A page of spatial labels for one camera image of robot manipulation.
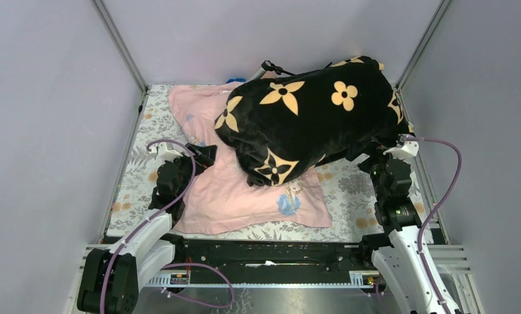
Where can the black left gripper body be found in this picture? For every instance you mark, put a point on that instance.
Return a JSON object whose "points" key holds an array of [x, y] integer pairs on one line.
{"points": [[201, 161]]}

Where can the pink pillow with princess print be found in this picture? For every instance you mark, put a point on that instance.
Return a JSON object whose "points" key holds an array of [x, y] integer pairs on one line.
{"points": [[220, 200]]}

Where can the black blanket with yellow flowers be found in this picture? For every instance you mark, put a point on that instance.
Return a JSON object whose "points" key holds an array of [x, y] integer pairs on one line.
{"points": [[281, 127]]}

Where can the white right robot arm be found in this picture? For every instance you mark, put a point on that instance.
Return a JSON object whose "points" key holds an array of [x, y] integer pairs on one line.
{"points": [[400, 253]]}

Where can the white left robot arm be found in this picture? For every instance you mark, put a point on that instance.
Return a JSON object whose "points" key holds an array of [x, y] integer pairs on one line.
{"points": [[113, 277]]}

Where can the blue toy car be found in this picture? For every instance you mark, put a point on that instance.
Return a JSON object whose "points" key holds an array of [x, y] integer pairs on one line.
{"points": [[236, 80]]}

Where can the floral patterned bed sheet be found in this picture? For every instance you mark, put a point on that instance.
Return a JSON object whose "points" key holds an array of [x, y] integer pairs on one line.
{"points": [[348, 192]]}

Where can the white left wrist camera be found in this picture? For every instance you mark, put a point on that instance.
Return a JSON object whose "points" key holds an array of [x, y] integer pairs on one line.
{"points": [[166, 152]]}

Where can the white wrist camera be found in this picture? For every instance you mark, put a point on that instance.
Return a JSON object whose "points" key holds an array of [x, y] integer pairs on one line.
{"points": [[405, 149], [166, 152]]}

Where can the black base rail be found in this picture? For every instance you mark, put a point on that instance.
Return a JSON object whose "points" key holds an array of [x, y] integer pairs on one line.
{"points": [[271, 263]]}

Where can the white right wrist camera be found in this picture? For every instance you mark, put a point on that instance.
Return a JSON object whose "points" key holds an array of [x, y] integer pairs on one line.
{"points": [[405, 149]]}

